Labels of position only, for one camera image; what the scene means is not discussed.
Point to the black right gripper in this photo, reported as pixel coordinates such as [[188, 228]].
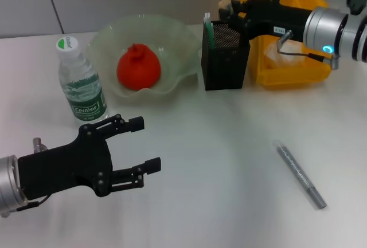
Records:
[[272, 19]]

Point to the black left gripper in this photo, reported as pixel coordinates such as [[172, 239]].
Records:
[[66, 170]]

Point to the beige eraser with barcode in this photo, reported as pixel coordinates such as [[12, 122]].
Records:
[[225, 4]]

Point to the green pen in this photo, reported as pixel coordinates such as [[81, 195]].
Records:
[[210, 34]]

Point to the white paper ball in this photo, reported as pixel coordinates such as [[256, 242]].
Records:
[[275, 56]]

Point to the clear green-label water bottle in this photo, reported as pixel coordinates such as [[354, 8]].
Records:
[[83, 87]]

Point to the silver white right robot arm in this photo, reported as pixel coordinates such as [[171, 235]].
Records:
[[324, 27]]

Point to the black mesh pen holder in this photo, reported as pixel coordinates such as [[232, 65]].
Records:
[[226, 67]]

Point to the translucent wavy fruit plate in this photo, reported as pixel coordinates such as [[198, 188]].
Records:
[[177, 44]]

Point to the grey marker pen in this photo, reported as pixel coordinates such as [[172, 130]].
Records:
[[298, 170]]

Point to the yellow plastic bin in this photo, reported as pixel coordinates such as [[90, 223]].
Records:
[[286, 77]]

